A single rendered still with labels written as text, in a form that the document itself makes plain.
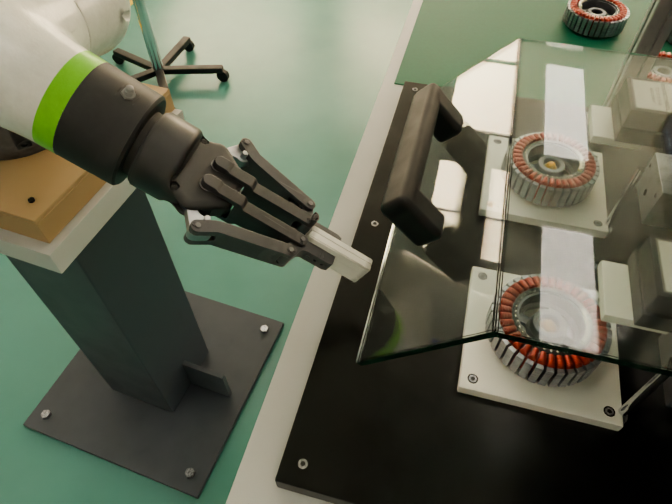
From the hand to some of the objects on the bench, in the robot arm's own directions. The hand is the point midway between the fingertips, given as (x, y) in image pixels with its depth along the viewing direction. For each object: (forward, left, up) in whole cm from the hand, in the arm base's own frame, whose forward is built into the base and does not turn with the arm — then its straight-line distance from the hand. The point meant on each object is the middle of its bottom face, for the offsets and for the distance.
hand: (335, 254), depth 51 cm
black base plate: (+23, +12, -10) cm, 28 cm away
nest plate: (+22, 0, -8) cm, 23 cm away
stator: (+22, 0, -7) cm, 23 cm away
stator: (+32, +75, -9) cm, 82 cm away
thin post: (+29, -6, -8) cm, 31 cm away
